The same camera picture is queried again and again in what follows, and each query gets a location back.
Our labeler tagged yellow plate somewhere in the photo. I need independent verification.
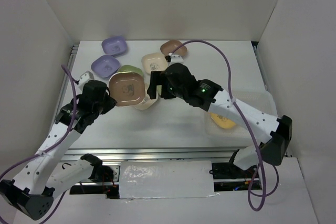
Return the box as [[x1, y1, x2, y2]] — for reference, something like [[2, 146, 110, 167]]
[[210, 113, 236, 130]]

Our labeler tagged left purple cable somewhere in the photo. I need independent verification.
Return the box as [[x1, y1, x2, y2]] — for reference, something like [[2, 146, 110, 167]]
[[0, 64, 82, 224]]

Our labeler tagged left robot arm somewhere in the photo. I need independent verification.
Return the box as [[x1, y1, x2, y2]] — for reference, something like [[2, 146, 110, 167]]
[[1, 80, 116, 220]]

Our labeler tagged clear plastic bin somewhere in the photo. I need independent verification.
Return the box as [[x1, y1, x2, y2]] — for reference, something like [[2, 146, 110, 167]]
[[204, 90, 279, 142]]

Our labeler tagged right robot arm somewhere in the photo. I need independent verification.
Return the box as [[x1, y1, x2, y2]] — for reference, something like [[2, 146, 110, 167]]
[[147, 63, 292, 178]]

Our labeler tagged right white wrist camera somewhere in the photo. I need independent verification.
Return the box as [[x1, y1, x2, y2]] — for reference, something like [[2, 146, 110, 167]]
[[165, 53, 184, 66]]

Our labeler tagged beige plate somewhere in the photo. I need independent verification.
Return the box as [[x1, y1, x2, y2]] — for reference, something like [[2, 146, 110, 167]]
[[141, 52, 168, 74], [133, 96, 158, 111]]

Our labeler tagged aluminium table rail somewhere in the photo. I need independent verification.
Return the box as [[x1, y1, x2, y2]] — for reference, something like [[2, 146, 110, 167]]
[[61, 147, 237, 162]]

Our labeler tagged brown plate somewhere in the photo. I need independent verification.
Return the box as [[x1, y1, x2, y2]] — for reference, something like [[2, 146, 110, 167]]
[[160, 40, 187, 57], [108, 72, 145, 107]]

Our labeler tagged purple plate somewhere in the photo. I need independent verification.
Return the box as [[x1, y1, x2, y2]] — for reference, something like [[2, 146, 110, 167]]
[[101, 36, 128, 56], [91, 55, 121, 79]]

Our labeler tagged white taped cover panel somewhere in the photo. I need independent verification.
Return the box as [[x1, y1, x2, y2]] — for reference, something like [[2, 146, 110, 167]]
[[119, 161, 215, 199]]

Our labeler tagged green plate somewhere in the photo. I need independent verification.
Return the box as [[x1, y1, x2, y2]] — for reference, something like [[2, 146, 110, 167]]
[[117, 65, 144, 77]]

